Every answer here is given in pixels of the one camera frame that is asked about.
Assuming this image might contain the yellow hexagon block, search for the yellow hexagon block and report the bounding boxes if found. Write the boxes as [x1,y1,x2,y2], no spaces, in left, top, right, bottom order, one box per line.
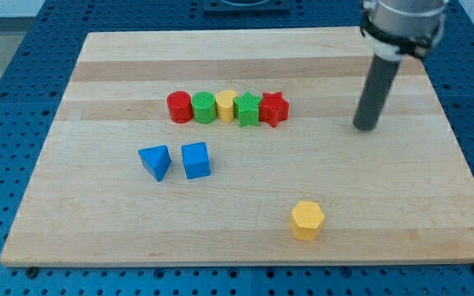
[290,201,325,242]

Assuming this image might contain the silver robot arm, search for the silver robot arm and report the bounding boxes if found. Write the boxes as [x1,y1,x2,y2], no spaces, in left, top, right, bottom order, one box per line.
[360,0,448,62]

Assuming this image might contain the wooden board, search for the wooden board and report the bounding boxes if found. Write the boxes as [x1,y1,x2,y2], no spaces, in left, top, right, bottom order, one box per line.
[0,27,474,267]

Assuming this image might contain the green star block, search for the green star block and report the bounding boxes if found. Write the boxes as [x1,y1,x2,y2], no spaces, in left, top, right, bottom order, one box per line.
[234,91,263,127]

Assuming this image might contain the blue cube block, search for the blue cube block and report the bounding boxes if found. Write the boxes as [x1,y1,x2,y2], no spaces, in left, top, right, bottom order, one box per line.
[181,142,211,179]

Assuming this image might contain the yellow heart block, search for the yellow heart block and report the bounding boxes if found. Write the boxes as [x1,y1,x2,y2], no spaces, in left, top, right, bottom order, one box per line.
[215,90,238,123]

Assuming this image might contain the red star block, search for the red star block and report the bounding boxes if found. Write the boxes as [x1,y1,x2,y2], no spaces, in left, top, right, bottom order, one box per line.
[258,91,290,127]

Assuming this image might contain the green cylinder block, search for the green cylinder block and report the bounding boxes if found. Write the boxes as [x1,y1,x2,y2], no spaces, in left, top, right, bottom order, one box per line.
[191,91,217,124]

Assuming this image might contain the red cylinder block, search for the red cylinder block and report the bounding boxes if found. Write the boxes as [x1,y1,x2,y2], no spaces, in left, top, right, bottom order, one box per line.
[166,90,193,123]

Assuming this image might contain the blue triangle block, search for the blue triangle block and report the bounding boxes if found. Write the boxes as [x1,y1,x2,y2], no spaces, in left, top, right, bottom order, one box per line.
[138,146,171,182]

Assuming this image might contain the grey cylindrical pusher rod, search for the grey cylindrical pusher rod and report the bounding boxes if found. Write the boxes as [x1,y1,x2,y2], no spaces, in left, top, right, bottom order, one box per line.
[353,55,401,132]

